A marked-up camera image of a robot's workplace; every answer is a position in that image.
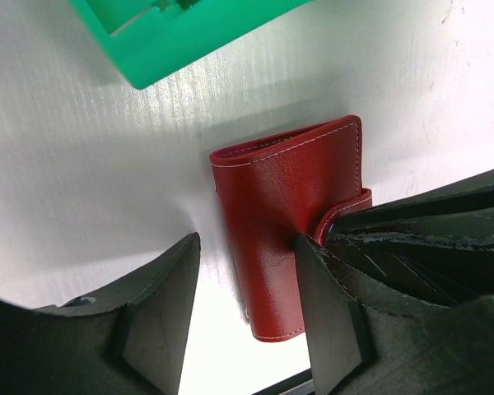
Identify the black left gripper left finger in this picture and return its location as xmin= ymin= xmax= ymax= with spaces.
xmin=0 ymin=233 xmax=201 ymax=394

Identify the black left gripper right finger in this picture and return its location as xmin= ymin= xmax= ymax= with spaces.
xmin=295 ymin=235 xmax=494 ymax=394

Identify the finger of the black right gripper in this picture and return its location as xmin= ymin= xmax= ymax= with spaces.
xmin=332 ymin=169 xmax=494 ymax=230
xmin=325 ymin=207 xmax=494 ymax=307

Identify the red leather card holder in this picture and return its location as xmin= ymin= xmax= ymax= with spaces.
xmin=209 ymin=115 xmax=372 ymax=342

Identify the green plastic bin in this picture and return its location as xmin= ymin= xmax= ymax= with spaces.
xmin=71 ymin=0 xmax=304 ymax=90

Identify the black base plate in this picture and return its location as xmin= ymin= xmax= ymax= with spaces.
xmin=254 ymin=369 xmax=315 ymax=395

